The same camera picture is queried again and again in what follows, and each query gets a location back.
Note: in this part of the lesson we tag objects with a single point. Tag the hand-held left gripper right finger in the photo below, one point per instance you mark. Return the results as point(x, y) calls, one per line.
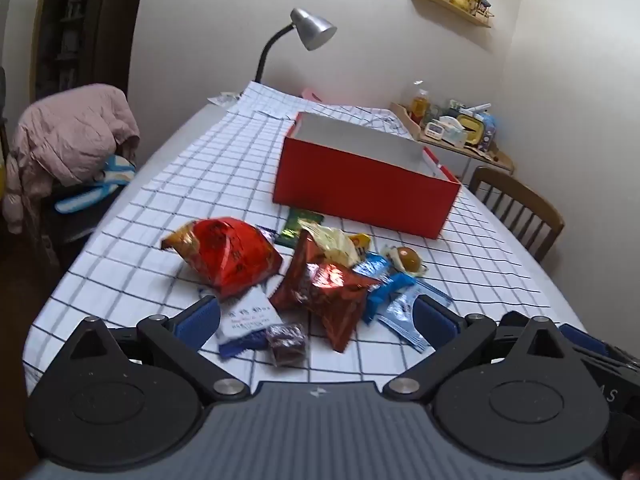
point(436, 321)

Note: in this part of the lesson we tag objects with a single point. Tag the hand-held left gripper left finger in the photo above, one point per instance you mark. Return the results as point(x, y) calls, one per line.
point(197, 322)

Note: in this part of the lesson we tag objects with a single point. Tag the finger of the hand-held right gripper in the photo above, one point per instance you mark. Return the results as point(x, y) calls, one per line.
point(577, 334)
point(512, 319)

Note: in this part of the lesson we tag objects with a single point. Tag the egg yolk pastry packet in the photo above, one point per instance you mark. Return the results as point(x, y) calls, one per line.
point(406, 259)

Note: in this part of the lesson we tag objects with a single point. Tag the red orange snack bag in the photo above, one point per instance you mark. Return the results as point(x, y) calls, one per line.
point(227, 255)

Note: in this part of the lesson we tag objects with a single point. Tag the small blue snack packet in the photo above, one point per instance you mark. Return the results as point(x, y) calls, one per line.
point(372, 266)

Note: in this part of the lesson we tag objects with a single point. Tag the dark purple candy packet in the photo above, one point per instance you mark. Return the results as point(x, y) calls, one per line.
point(286, 345)

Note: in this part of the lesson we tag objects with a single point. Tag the dark red snack bag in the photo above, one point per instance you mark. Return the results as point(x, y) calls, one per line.
point(325, 295)

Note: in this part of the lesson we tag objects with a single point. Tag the pale yellow snack packet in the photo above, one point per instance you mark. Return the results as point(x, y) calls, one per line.
point(336, 244)

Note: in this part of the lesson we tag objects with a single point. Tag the green snack packet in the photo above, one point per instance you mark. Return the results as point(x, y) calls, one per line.
point(296, 226)

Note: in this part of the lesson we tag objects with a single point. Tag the red cardboard box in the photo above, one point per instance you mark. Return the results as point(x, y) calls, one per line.
point(365, 190)

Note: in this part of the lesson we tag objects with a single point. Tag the wooden chair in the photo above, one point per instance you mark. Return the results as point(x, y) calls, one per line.
point(525, 210)

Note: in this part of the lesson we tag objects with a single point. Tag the small dark blue packet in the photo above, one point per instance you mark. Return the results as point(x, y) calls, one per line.
point(267, 235)

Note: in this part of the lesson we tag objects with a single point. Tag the checked white tablecloth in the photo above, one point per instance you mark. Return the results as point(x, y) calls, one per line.
point(210, 175)

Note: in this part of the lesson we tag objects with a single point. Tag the wooden side table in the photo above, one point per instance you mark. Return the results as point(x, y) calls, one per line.
point(492, 160)

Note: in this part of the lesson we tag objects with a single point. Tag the dark chair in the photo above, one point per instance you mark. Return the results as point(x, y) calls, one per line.
point(70, 225)

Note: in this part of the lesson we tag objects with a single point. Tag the blue and white cloth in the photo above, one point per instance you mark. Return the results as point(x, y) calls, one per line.
point(107, 180)

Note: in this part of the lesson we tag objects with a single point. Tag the blue wipes pack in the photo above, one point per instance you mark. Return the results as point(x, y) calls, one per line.
point(489, 132)

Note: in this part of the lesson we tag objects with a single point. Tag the white desk timer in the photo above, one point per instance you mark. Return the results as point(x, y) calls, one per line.
point(435, 128)

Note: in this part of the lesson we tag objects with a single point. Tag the yellow container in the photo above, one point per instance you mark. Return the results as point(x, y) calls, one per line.
point(472, 130)

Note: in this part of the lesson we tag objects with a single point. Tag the yellow drink bottle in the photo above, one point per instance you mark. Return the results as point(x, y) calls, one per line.
point(420, 104)

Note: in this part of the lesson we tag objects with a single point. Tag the white paper sheets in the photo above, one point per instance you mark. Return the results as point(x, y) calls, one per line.
point(225, 98)

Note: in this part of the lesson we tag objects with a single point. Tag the pink padded jacket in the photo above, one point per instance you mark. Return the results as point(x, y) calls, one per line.
point(65, 135)

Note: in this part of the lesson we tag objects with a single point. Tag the pink object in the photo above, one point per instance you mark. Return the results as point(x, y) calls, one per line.
point(312, 95)

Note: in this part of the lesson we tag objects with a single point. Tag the small house ornament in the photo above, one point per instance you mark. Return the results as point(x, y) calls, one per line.
point(484, 8)

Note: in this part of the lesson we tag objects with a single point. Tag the silver desk lamp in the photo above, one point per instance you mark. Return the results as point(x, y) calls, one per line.
point(312, 27)

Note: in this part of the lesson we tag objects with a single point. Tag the dark bookshelf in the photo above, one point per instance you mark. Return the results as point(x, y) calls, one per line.
point(70, 25)

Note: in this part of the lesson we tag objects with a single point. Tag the wooden wall shelf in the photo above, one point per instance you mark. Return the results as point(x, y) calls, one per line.
point(450, 7)

